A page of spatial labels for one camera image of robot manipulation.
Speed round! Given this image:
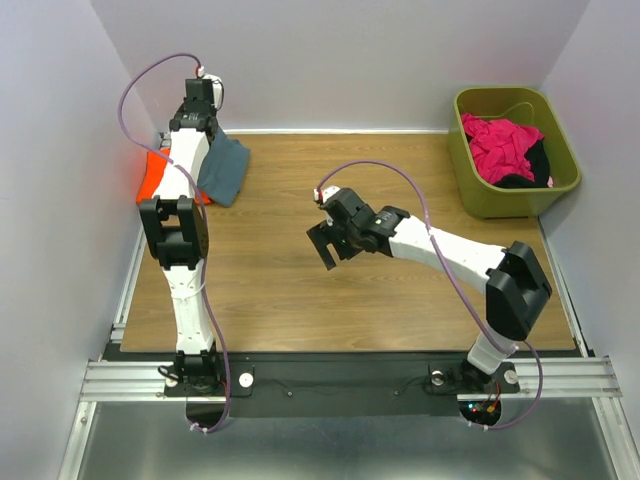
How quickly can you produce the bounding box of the blue-grey t-shirt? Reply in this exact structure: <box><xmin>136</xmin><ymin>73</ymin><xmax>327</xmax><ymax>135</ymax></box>
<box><xmin>197</xmin><ymin>128</ymin><xmax>251</xmax><ymax>208</ymax></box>

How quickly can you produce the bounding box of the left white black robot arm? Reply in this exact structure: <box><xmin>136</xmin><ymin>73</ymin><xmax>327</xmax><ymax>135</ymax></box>
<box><xmin>139</xmin><ymin>75</ymin><xmax>223</xmax><ymax>394</ymax></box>

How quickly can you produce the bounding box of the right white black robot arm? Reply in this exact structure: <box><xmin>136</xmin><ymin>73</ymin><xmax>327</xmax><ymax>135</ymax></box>
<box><xmin>307</xmin><ymin>186</ymin><xmax>552</xmax><ymax>390</ymax></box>

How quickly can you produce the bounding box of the folded orange t-shirt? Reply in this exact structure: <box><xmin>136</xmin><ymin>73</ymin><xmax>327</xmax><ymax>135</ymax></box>
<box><xmin>136</xmin><ymin>152</ymin><xmax>213</xmax><ymax>205</ymax></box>

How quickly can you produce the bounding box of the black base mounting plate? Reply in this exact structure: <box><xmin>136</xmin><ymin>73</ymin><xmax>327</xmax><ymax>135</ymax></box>
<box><xmin>158</xmin><ymin>352</ymin><xmax>520</xmax><ymax>418</ymax></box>

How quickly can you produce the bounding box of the crumpled pink t-shirt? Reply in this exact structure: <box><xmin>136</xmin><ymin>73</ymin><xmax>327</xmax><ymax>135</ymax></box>
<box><xmin>461</xmin><ymin>113</ymin><xmax>544</xmax><ymax>186</ymax></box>

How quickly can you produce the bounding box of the crumpled black t-shirt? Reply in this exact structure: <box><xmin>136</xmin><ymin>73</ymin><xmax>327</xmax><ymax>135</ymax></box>
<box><xmin>495</xmin><ymin>140</ymin><xmax>554</xmax><ymax>189</ymax></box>

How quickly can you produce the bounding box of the olive green plastic bin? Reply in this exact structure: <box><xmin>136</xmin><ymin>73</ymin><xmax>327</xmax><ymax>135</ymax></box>
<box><xmin>448</xmin><ymin>86</ymin><xmax>581</xmax><ymax>219</ymax></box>

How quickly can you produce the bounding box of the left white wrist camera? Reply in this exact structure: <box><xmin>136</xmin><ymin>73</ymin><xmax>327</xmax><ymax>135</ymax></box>
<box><xmin>196</xmin><ymin>66</ymin><xmax>225</xmax><ymax>110</ymax></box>

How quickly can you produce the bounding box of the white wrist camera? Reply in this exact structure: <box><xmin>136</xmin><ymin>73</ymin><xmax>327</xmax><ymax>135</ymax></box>
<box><xmin>196</xmin><ymin>66</ymin><xmax>225</xmax><ymax>110</ymax></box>
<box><xmin>313</xmin><ymin>185</ymin><xmax>341</xmax><ymax>206</ymax></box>

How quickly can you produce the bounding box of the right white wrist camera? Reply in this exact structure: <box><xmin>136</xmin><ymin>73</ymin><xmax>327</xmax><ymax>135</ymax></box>
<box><xmin>313</xmin><ymin>185</ymin><xmax>341</xmax><ymax>206</ymax></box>

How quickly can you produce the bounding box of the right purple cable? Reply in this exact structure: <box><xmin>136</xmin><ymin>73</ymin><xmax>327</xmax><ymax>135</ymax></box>
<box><xmin>312</xmin><ymin>159</ymin><xmax>545</xmax><ymax>432</ymax></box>

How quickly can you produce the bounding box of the aluminium extrusion rail frame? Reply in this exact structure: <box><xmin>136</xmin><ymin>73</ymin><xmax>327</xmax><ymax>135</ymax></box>
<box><xmin>57</xmin><ymin>132</ymin><xmax>640</xmax><ymax>480</ymax></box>

